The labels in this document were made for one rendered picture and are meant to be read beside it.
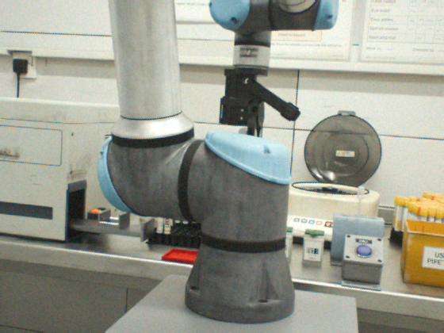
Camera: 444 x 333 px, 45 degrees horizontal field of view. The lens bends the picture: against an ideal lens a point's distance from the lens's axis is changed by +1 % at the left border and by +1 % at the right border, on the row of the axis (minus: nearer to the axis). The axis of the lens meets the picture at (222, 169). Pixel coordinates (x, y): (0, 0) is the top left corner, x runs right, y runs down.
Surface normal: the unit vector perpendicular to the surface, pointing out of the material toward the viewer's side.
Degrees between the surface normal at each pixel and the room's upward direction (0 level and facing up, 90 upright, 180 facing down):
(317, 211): 90
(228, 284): 72
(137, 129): 59
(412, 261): 90
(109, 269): 90
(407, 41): 94
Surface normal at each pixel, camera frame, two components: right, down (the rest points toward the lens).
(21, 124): -0.22, 0.09
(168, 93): 0.66, 0.22
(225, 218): -0.44, 0.07
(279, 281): 0.69, -0.20
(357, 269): -0.22, 0.58
